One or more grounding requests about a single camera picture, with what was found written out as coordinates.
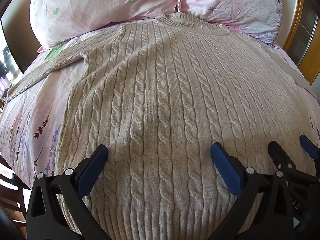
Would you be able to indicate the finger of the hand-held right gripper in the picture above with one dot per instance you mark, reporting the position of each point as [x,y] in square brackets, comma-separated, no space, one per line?
[280,155]
[310,146]

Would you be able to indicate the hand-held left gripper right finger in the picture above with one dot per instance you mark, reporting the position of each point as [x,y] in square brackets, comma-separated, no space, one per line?
[223,166]

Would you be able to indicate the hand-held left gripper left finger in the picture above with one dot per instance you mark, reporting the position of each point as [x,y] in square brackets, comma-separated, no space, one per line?
[91,166]

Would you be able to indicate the pink floral bed sheet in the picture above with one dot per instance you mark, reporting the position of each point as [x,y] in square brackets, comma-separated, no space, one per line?
[37,110]

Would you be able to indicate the dark wooden chair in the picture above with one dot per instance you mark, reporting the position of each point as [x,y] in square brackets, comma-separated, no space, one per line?
[12,192]

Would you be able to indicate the bright window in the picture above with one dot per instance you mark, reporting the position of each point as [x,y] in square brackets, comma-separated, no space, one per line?
[7,60]

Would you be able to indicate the pink floral pillow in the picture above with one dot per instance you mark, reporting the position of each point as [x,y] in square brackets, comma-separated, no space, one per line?
[237,7]
[95,7]

